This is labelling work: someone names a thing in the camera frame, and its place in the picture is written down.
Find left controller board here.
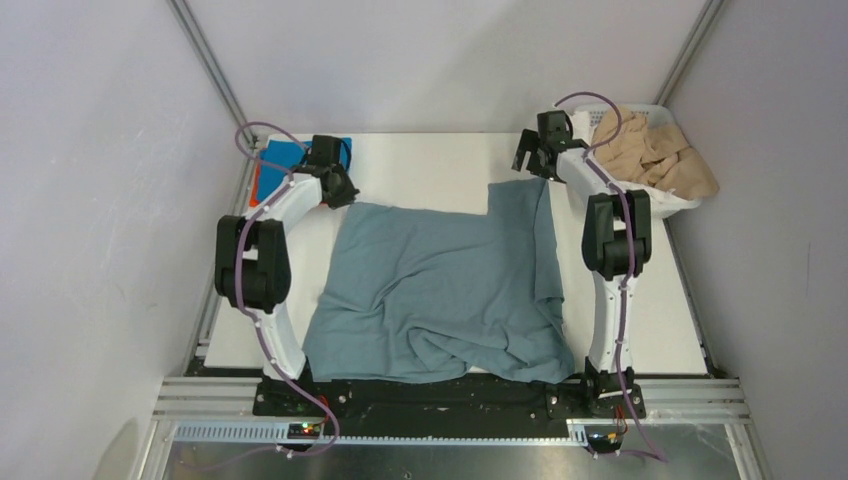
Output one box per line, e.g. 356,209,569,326
286,422,323,440

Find folded orange t-shirt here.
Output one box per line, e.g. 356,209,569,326
249,169,262,208

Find beige crumpled t-shirt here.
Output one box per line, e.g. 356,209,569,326
592,106,719,200

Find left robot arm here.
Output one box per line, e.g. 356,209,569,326
214,135,359,416

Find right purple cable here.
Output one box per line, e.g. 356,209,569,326
553,91,669,464

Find folded blue t-shirt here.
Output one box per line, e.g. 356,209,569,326
255,137,354,206

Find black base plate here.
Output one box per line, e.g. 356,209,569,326
252,373,647,440

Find controller board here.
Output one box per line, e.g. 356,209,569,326
286,422,323,440
586,432,626,456

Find right corner aluminium post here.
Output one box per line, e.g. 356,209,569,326
654,0,726,106

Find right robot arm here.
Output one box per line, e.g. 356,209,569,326
512,110,652,419

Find grey-blue t-shirt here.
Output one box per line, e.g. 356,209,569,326
303,180,576,384

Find aluminium frame rail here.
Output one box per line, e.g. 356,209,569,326
152,377,750,447

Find corner aluminium post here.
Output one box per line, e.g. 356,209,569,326
166,0,248,126
654,0,726,106

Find right controller board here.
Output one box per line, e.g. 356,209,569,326
586,432,626,456

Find left corner aluminium post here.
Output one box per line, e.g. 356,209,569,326
166,0,248,126

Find white laundry basket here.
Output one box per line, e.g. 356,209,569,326
569,103,703,219

